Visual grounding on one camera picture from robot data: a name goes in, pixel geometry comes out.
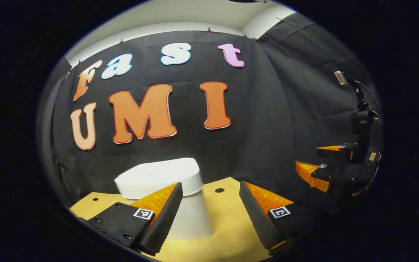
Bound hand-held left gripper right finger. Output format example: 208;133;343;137
239;181;337;255

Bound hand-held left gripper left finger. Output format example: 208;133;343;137
82;182;184;256

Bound thin black cable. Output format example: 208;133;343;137
355;81;382;122

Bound white desktop garbage bin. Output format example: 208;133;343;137
114;158;215;241

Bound wooden desktop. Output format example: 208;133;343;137
69;177;297;262

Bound black backdrop cloth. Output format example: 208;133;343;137
37;13;383;204

